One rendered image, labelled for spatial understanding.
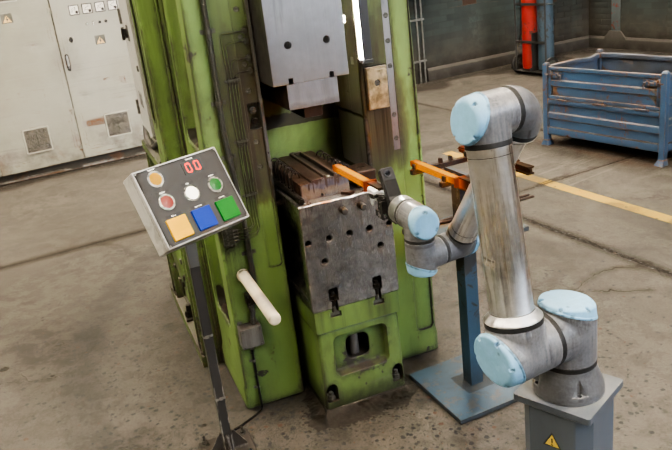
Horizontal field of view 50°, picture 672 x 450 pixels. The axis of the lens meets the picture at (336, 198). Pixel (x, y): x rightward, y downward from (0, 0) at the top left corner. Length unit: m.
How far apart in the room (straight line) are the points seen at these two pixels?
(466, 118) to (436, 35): 8.47
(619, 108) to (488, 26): 4.87
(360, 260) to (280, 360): 0.60
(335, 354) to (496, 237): 1.42
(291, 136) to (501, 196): 1.61
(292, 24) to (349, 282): 1.02
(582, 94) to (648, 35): 5.07
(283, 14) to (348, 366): 1.46
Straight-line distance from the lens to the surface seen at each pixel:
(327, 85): 2.72
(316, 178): 2.78
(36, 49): 7.72
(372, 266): 2.91
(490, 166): 1.75
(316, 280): 2.83
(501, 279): 1.82
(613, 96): 6.17
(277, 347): 3.13
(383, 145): 3.01
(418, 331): 3.38
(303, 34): 2.67
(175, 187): 2.47
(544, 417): 2.12
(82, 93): 7.81
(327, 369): 3.03
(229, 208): 2.52
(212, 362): 2.80
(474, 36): 10.58
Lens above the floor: 1.79
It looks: 18 degrees down
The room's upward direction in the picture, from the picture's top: 7 degrees counter-clockwise
